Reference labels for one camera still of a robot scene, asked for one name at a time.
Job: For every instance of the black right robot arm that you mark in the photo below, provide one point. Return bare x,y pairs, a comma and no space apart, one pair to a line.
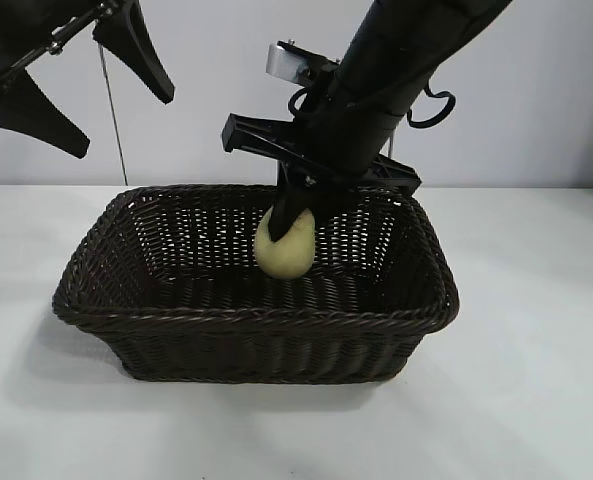
406,45

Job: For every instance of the dark brown woven basket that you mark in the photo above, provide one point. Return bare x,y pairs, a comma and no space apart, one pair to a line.
256,325

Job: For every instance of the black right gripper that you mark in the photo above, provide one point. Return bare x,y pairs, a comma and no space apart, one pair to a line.
346,145

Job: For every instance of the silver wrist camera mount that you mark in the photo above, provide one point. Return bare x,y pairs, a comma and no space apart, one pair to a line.
283,62

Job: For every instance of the pale yellow egg yolk pastry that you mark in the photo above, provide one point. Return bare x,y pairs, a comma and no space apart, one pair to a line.
286,260

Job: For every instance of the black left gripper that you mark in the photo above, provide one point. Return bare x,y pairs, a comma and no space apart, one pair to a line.
31,25

